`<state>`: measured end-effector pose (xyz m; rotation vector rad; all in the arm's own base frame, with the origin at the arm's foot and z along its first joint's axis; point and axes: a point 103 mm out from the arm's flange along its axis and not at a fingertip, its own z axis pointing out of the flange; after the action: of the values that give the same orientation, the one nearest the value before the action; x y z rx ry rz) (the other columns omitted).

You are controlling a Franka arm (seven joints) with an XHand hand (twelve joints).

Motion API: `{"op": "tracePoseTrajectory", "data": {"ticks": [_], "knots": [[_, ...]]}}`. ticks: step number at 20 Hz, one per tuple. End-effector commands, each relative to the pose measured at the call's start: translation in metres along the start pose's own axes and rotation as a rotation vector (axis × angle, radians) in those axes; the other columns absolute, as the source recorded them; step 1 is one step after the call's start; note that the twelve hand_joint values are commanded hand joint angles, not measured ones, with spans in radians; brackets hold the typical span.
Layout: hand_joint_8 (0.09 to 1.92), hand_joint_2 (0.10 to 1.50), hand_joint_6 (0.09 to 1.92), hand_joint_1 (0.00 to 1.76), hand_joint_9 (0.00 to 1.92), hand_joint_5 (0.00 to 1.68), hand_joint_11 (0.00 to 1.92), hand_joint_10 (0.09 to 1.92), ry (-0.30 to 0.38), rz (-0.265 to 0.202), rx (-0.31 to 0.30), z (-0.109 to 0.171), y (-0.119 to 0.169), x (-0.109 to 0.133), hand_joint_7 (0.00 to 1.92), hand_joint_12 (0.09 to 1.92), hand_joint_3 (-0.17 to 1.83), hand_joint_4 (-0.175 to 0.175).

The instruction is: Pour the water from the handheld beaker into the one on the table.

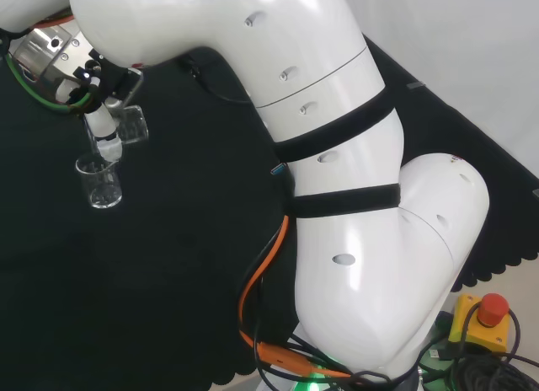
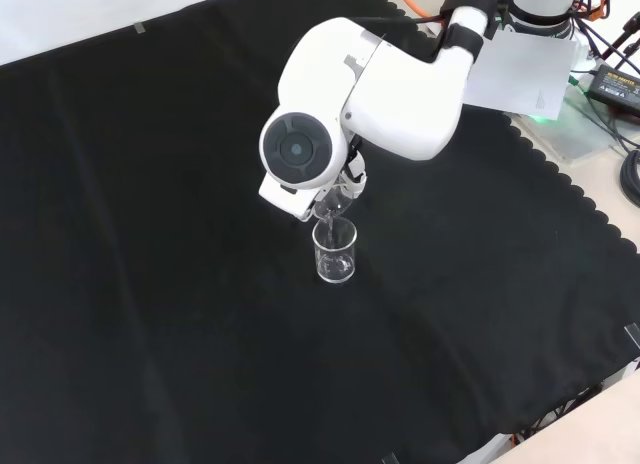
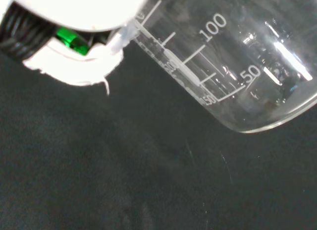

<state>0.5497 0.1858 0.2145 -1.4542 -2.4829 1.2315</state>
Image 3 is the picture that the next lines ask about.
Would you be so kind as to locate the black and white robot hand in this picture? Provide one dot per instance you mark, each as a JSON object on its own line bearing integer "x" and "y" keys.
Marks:
{"x": 79, "y": 9}

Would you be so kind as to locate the black cloth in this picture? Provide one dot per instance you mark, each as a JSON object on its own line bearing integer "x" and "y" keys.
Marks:
{"x": 123, "y": 170}

